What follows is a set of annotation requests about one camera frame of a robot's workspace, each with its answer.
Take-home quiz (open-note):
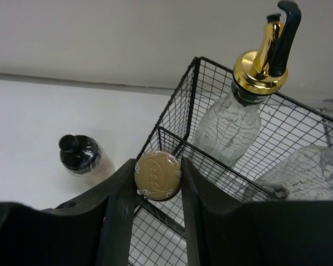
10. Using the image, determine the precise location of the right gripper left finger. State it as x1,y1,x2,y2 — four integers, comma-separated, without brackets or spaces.
0,159,137,265

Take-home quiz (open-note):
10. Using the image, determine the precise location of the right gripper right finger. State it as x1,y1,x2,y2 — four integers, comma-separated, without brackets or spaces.
181,158,333,265

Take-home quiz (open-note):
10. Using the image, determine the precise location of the brown spice jar black lid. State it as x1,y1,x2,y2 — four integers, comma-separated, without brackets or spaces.
59,135,114,186

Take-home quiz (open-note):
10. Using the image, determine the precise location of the yellow label brown bottle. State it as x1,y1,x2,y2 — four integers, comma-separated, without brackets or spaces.
134,151,182,201

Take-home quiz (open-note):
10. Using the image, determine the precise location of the clear oil bottle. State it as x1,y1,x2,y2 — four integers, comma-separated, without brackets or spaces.
193,1,301,167

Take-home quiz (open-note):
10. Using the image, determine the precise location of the oil bottle with dark contents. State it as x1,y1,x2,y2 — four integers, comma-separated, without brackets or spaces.
244,145,333,202

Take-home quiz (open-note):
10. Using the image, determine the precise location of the black wire basket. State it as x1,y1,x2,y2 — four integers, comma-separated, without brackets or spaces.
129,57,333,265

